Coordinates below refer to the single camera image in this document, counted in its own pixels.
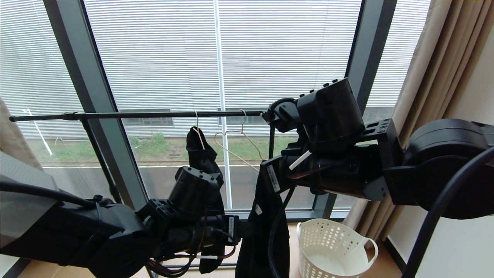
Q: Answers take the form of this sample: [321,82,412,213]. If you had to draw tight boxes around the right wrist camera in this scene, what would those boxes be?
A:
[262,98,309,134]

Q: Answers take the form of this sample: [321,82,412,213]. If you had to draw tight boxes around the black shorts with white cords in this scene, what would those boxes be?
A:
[186,127,226,275]

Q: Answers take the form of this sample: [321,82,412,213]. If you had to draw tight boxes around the black clothes rack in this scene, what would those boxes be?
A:
[10,110,276,278]

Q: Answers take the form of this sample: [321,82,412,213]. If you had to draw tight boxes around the window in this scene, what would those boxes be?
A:
[0,0,431,220]

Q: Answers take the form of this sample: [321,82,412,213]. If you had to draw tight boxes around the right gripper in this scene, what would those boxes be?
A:
[261,145,373,197]

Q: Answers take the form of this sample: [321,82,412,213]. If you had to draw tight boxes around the pink clothes hanger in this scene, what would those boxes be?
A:
[193,111,206,150]
[214,109,267,172]

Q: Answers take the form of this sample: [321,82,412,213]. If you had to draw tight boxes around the black garment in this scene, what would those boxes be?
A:
[235,166,291,278]

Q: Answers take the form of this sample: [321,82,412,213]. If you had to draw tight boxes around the black cable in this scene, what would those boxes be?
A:
[401,147,494,278]
[267,185,297,278]

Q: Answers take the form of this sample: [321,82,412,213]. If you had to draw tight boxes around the beige curtain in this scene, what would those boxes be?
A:
[343,0,494,242]
[0,97,43,170]

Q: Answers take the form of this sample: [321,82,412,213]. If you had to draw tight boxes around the white laundry basket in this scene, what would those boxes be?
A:
[296,218,379,278]

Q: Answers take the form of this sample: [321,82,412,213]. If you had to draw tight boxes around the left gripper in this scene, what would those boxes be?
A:
[205,215,240,247]

